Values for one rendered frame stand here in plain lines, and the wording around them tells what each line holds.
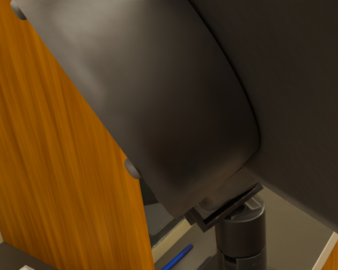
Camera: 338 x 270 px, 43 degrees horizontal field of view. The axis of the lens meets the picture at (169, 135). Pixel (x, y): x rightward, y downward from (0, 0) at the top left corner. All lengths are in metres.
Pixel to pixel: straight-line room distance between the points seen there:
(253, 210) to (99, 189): 0.35
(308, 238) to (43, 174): 0.59
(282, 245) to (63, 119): 0.55
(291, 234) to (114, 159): 0.50
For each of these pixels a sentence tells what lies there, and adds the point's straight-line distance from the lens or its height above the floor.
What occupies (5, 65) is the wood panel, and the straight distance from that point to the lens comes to 0.81.
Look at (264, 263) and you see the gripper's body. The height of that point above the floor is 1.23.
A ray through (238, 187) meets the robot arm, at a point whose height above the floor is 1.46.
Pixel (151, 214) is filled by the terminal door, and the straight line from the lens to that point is 0.89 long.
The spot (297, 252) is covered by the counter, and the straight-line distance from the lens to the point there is 0.98.
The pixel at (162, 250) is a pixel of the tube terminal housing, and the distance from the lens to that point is 0.99.
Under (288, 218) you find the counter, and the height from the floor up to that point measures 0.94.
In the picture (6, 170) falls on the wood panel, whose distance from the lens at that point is 0.98.
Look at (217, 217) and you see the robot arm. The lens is 0.45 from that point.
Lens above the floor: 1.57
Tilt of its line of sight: 24 degrees down
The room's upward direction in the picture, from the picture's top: 8 degrees counter-clockwise
